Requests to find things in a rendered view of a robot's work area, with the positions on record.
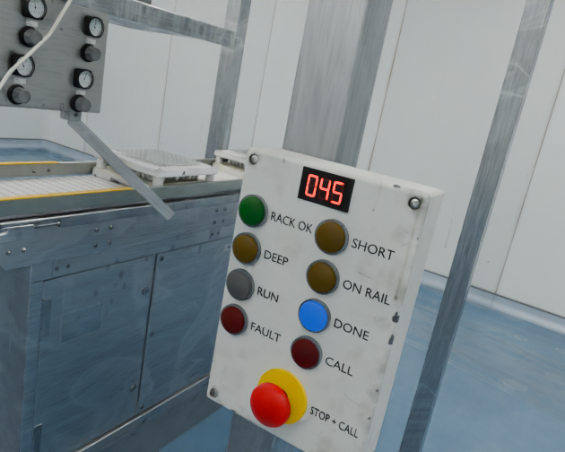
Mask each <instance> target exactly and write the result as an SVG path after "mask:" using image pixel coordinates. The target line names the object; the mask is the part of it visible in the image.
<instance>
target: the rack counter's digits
mask: <svg viewBox="0 0 565 452"><path fill-rule="evenodd" d="M345 186H346V183H345V182H342V181H339V180H335V179H332V178H326V177H323V176H319V175H316V174H313V173H309V172H308V175H307V180H306V185H305V189H304V194H303V195H304V196H308V197H311V198H315V199H317V200H320V201H324V202H327V203H329V204H335V205H338V206H342V202H343V194H344V190H345Z"/></svg>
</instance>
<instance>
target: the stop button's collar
mask: <svg viewBox="0 0 565 452"><path fill-rule="evenodd" d="M265 382H269V383H273V384H276V385H277V386H278V387H280V388H281V389H283V390H284V391H285V392H286V393H287V395H288V398H289V401H290V404H291V415H290V418H289V420H288V421H287V422H286V423H285V424H292V423H294V422H297V421H298V420H299V419H300V418H301V417H302V416H303V415H304V413H305V412H306V409H307V395H306V392H305V389H304V387H303V385H302V384H301V383H300V381H299V380H298V379H297V378H296V376H294V375H293V374H292V373H290V372H289V371H288V370H286V369H270V370H268V371H267V372H265V373H264V374H263V375H262V376H261V378H260V379H259V381H258V384H257V385H260V384H262V383H265ZM341 423H343V424H345V423H344V422H340V423H339V429H340V430H342V429H341V428H340V424H341ZM347 427H348V434H349V425H347ZM347 427H346V428H345V430H347ZM345 430H343V431H345Z"/></svg>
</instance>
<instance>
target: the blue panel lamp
mask: <svg viewBox="0 0 565 452"><path fill-rule="evenodd" d="M300 321H301V323H302V325H304V326H305V327H306V328H307V329H308V330H310V331H320V330H322V329H323V328H324V327H325V326H326V322H327V314H326V311H325V309H324V308H323V306H322V305H320V304H319V303H318V302H316V301H312V300H311V301H307V302H305V303H304V304H303V305H302V306H301V308H300Z"/></svg>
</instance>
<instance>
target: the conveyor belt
mask: <svg viewBox="0 0 565 452"><path fill-rule="evenodd" d="M237 178H240V177H237V176H234V175H231V174H228V173H225V172H221V171H218V174H215V178H214V181H215V180H226V179H237ZM117 187H130V186H127V185H124V184H121V183H119V182H116V181H109V180H106V179H104V178H97V177H94V176H93V175H88V176H70V177H52V178H17V179H0V197H6V196H27V195H38V194H49V193H61V192H72V191H83V190H94V189H106V188H117ZM236 192H241V190H234V191H226V192H219V193H211V194H202V195H194V196H180V197H172V198H163V199H161V200H162V201H168V200H176V199H183V198H191V197H199V196H213V195H220V194H228V193H236ZM145 203H148V202H147V201H140V202H132V203H123V204H109V205H101V206H93V207H84V208H77V209H69V210H61V211H53V212H44V213H30V214H22V215H14V216H6V217H0V221H2V220H10V219H18V218H25V217H32V216H41V215H48V214H56V213H70V212H78V211H85V210H93V209H100V208H108V207H116V206H123V205H130V204H145Z"/></svg>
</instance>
